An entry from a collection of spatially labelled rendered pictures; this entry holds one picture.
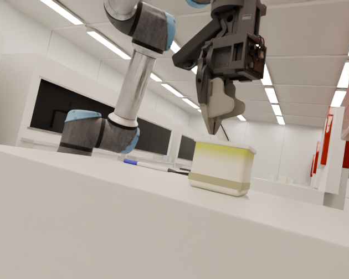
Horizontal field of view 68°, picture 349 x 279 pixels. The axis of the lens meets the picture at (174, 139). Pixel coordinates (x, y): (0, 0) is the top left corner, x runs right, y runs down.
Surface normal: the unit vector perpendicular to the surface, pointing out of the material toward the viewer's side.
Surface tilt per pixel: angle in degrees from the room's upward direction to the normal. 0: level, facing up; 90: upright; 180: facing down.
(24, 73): 90
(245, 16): 97
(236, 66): 97
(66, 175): 90
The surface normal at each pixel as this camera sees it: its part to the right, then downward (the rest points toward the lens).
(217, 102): -0.68, -0.01
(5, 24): 0.87, 0.14
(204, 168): -0.41, -0.15
